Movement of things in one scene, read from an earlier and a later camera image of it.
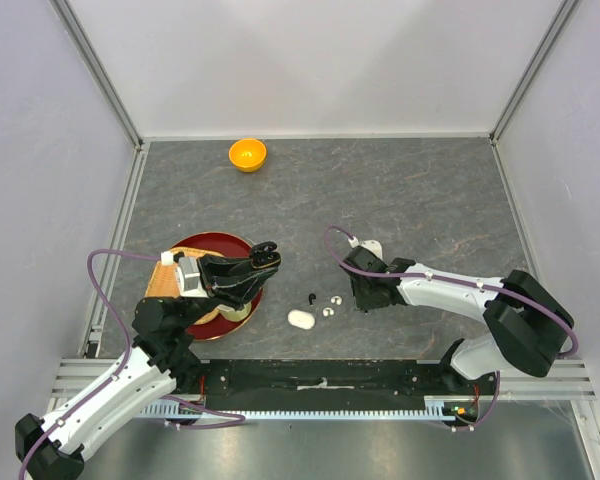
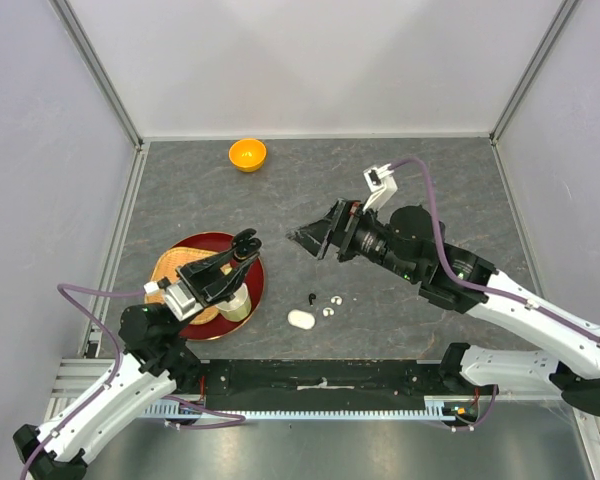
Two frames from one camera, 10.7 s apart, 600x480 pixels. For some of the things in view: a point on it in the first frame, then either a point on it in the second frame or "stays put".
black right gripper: [361, 301] → [345, 218]
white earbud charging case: [301, 319] stays put
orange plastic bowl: [247, 155] stays put
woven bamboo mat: [163, 281] stays put
